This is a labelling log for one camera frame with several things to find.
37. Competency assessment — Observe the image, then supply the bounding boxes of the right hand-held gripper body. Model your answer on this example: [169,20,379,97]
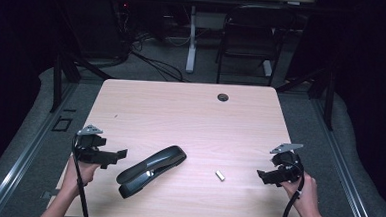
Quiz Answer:
[267,142,306,187]

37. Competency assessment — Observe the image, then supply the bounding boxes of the person's right hand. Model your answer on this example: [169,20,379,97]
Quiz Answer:
[278,170,321,217]

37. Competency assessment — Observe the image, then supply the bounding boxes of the grey floor tape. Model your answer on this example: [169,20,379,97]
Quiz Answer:
[40,190,58,201]

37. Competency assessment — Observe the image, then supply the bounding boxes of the white floor cable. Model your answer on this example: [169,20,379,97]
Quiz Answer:
[164,34,191,49]

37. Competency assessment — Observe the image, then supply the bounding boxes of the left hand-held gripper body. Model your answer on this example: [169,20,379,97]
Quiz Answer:
[73,123,114,167]

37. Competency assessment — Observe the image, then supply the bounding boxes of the black floor cables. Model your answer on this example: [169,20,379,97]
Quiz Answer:
[127,49,187,83]

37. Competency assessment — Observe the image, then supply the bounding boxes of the right hand-held gripper black cable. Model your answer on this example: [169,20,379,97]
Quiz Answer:
[278,159,307,217]

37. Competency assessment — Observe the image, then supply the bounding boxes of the black stapler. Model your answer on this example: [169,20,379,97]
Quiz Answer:
[114,142,188,203]

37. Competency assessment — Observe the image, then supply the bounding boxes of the white desk leg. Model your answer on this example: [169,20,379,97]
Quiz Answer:
[262,59,274,78]
[185,5,200,75]

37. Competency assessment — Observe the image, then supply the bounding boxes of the hand-held gripper black cable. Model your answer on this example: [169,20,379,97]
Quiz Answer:
[67,132,96,217]
[278,159,307,217]

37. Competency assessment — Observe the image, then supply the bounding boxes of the black folding chair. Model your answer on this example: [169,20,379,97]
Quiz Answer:
[214,3,296,89]

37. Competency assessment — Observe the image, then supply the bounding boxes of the black metal stand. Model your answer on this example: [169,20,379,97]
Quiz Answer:
[273,59,338,132]
[49,47,116,116]

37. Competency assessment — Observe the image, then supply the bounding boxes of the left hand-held gripper black cable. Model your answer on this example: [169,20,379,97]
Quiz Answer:
[67,132,96,217]

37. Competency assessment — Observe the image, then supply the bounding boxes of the person's left hand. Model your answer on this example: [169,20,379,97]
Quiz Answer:
[60,155,101,199]

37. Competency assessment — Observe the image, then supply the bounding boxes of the black cabinet with red light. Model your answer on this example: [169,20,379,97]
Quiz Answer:
[63,0,135,61]

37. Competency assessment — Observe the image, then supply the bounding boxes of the aluminium floor rail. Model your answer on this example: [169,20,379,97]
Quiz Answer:
[304,94,386,217]
[0,77,80,217]

